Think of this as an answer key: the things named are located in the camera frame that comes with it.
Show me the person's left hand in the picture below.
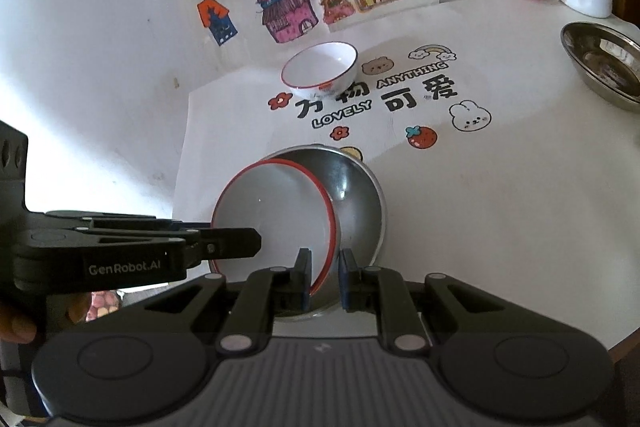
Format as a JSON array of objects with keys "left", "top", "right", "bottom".
[{"left": 0, "top": 292, "right": 92, "bottom": 345}]

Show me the white printed table cover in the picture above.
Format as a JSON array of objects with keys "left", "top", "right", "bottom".
[{"left": 172, "top": 0, "right": 640, "bottom": 363}]

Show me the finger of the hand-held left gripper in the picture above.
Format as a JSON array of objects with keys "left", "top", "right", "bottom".
[{"left": 30, "top": 209, "right": 262, "bottom": 276}]

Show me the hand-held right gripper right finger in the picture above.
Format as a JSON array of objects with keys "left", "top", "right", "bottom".
[{"left": 339, "top": 248, "right": 521, "bottom": 355}]

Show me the wooden table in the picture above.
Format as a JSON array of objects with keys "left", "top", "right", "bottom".
[{"left": 607, "top": 317, "right": 640, "bottom": 364}]

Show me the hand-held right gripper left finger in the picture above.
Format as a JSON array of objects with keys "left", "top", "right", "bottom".
[{"left": 115, "top": 248, "right": 313, "bottom": 355}]

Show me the white ceramic bowl red print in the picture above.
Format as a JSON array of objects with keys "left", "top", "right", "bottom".
[{"left": 281, "top": 42, "right": 359, "bottom": 98}]

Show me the large steel bowl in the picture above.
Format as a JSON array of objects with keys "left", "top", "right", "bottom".
[{"left": 212, "top": 143, "right": 387, "bottom": 319}]

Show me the white ceramic bowl floral print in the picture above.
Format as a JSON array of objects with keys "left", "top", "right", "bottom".
[{"left": 210, "top": 159, "right": 342, "bottom": 298}]

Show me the steel basin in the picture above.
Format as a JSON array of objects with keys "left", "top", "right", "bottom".
[{"left": 560, "top": 22, "right": 640, "bottom": 114}]

